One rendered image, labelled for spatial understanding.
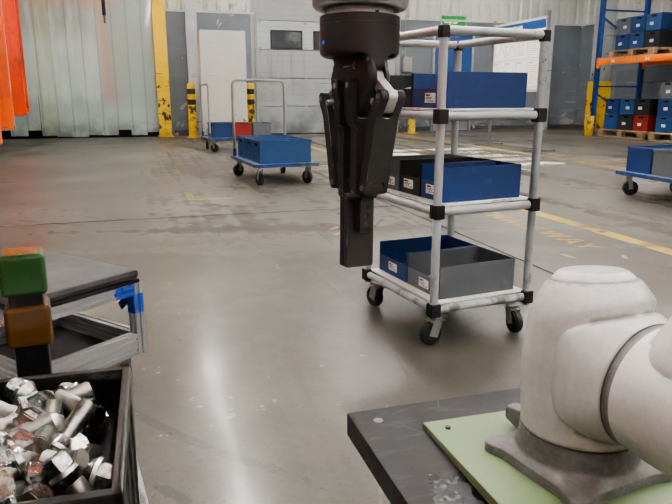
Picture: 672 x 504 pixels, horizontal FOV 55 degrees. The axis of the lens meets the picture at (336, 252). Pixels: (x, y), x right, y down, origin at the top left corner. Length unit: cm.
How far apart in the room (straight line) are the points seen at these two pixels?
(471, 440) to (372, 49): 61
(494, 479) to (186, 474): 79
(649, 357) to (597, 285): 11
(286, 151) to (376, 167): 534
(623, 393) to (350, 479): 81
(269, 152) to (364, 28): 530
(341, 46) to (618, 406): 49
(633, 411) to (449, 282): 142
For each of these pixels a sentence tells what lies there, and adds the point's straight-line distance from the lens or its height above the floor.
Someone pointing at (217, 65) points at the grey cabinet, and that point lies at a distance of 1198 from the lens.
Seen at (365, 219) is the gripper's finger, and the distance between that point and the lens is 62.
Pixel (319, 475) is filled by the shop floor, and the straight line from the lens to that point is 148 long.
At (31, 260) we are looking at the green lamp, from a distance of 65.
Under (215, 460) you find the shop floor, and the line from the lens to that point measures 155.
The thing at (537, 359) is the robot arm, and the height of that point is 48.
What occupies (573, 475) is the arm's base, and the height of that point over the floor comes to 34.
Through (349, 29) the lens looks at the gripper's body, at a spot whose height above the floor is 86.
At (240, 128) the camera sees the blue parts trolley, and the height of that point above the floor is 33.
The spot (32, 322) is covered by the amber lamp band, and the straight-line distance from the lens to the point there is 67.
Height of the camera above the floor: 80
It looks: 14 degrees down
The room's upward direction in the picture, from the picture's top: straight up
